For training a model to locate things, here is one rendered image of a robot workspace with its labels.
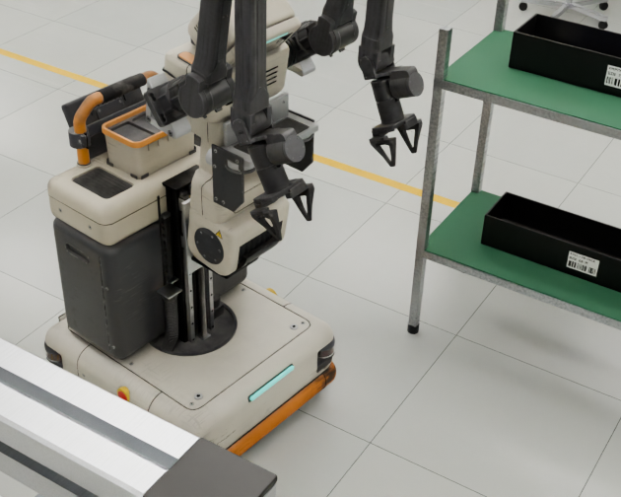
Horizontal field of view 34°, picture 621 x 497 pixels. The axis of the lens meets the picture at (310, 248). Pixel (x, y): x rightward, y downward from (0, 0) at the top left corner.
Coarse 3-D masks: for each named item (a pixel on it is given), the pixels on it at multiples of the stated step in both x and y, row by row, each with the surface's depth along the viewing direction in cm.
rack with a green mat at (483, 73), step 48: (480, 48) 309; (432, 96) 295; (480, 96) 287; (528, 96) 284; (576, 96) 284; (432, 144) 304; (480, 144) 344; (432, 192) 314; (480, 192) 355; (432, 240) 330; (480, 240) 331; (528, 288) 311; (576, 288) 311
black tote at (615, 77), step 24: (528, 24) 300; (552, 24) 303; (576, 24) 299; (528, 48) 292; (552, 48) 288; (576, 48) 284; (600, 48) 298; (528, 72) 296; (552, 72) 292; (576, 72) 288; (600, 72) 284
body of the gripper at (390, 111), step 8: (384, 104) 240; (392, 104) 240; (400, 104) 242; (384, 112) 241; (392, 112) 240; (400, 112) 241; (384, 120) 242; (392, 120) 241; (400, 120) 241; (376, 128) 241; (384, 128) 240; (392, 128) 238
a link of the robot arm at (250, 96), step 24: (240, 0) 194; (264, 0) 195; (240, 24) 197; (264, 24) 198; (240, 48) 200; (264, 48) 201; (240, 72) 204; (264, 72) 204; (240, 96) 206; (264, 96) 207; (264, 120) 211
